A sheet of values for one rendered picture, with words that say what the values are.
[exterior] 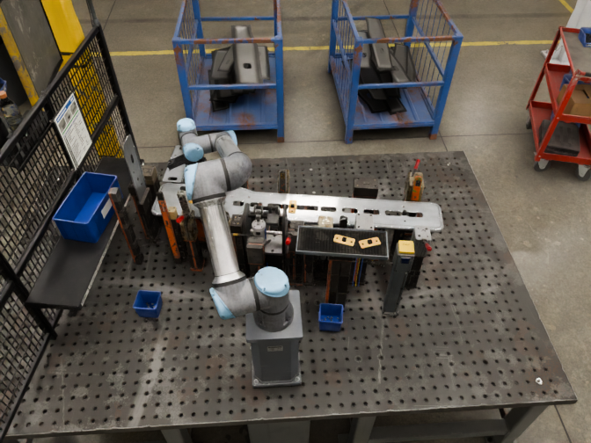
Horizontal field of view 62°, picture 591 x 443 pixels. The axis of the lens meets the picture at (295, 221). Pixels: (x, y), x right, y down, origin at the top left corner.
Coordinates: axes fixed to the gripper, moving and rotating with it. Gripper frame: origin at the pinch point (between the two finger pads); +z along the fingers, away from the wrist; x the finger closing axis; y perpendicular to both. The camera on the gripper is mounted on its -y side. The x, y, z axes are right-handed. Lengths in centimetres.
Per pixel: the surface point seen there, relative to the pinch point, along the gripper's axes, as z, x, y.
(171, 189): 11.0, 6.9, -13.8
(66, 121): -27, 7, -54
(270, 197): 11.2, 5.4, 35.3
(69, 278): 8, -51, -41
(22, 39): 42, 204, -194
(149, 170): 5.0, 12.9, -25.6
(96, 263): 8, -43, -33
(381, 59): 52, 214, 103
